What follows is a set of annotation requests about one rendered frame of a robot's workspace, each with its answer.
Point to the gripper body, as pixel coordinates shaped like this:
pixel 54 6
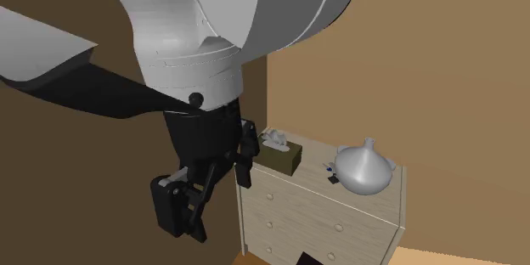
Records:
pixel 203 135

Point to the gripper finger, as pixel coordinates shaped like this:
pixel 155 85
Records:
pixel 169 202
pixel 247 144

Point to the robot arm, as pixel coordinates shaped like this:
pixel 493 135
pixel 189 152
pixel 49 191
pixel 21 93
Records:
pixel 186 28

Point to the olive green tissue box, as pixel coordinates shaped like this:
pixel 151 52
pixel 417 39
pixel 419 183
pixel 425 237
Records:
pixel 281 160

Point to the small blue and white object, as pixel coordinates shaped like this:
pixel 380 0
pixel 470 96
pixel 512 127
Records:
pixel 329 168

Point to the small black object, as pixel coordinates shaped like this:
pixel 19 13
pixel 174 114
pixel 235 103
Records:
pixel 333 179

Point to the light wooden chest of drawers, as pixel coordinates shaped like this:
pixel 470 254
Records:
pixel 314 222

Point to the white flask-shaped vase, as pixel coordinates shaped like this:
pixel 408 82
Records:
pixel 364 173

